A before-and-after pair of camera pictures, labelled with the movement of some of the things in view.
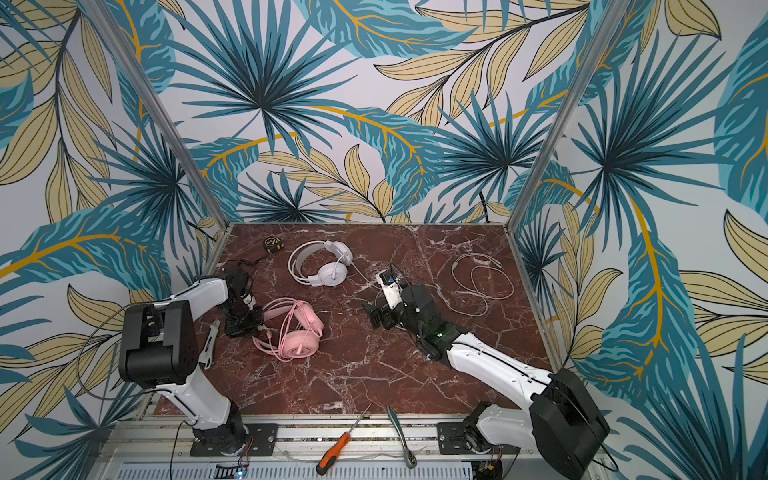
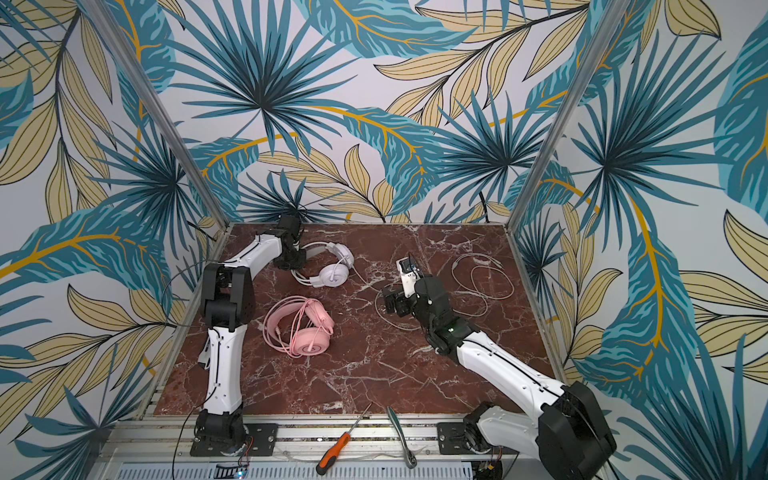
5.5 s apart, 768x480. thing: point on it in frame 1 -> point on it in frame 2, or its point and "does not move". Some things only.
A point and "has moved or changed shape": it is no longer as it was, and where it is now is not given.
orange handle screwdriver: (328, 458) does not move
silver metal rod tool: (410, 457) does not move
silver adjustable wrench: (206, 355) does not move
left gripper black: (243, 323) -> (289, 257)
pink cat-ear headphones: (302, 329) has moved or changed shape
